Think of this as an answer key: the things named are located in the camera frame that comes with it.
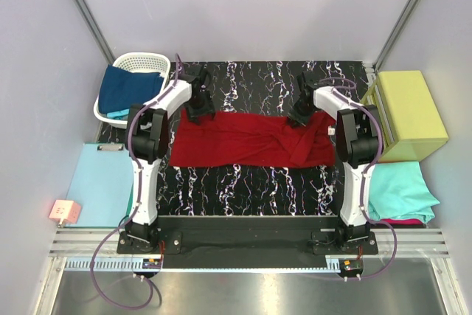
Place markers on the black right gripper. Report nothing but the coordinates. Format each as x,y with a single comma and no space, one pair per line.
297,119

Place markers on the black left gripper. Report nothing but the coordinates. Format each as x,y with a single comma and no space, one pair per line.
201,111

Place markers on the red t-shirt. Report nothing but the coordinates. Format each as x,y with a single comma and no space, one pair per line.
231,138

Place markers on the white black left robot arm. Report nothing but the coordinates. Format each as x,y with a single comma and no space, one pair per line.
148,138

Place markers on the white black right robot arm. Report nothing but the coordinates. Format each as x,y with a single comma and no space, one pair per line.
358,145

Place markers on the white plastic laundry basket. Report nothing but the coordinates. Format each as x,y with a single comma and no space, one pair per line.
144,62

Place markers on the light blue t-shirt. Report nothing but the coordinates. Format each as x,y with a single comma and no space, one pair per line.
118,115

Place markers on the navy blue t-shirt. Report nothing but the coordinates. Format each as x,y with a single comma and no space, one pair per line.
121,89

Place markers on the yellow drawer box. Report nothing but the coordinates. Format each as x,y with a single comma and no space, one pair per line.
410,122

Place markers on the green clipboard with paper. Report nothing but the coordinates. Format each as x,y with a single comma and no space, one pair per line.
102,184

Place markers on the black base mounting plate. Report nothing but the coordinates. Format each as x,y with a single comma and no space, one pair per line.
217,243

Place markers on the folded turquoise t-shirt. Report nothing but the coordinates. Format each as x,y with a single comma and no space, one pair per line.
398,192

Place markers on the pink sponge block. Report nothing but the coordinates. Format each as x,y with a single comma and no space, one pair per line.
65,211

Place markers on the folded magenta t-shirt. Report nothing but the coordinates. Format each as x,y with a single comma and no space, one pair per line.
403,222

